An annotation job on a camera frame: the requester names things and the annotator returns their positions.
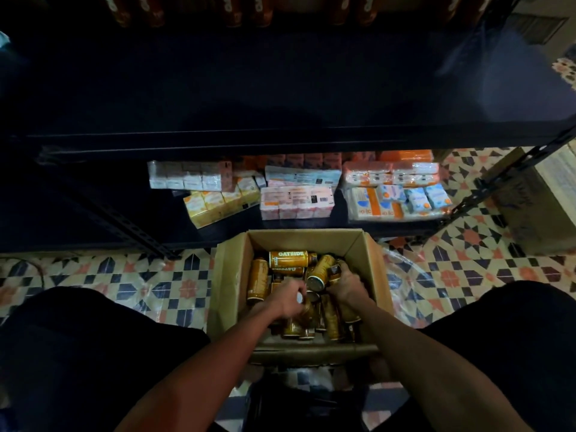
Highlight person's right hand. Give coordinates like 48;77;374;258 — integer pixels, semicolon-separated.
326;263;373;313

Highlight person's left hand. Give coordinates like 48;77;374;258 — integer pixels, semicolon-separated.
252;278;313;326

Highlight gold bottles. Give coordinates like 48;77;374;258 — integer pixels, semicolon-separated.
245;249;365;343

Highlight printed cardboard box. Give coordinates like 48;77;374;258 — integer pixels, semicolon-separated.
209;228;397;365

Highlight black metal shelf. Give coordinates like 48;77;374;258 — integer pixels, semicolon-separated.
0;0;576;257

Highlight orange Oatside bottles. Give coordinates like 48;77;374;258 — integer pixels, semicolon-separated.
99;0;491;28

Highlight person's left forearm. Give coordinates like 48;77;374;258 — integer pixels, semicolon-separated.
112;310;289;432

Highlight person's right forearm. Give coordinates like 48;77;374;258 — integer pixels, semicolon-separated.
346;301;532;432

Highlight stack of pink white boxes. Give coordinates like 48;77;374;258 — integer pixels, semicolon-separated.
259;186;336;221

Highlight row of orange blue packets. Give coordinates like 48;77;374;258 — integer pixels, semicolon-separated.
346;184;455;223

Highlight tissue packs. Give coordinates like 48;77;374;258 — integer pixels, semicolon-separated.
184;175;264;230

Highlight flat white packet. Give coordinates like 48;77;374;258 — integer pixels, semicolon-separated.
265;166;343;190

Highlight row of pale pink packets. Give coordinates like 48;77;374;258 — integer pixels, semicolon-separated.
342;161;442;187

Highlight row of dark red boxes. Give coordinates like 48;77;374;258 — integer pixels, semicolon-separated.
238;152;374;170

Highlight orange carton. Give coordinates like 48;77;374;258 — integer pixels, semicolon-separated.
378;150;435;164

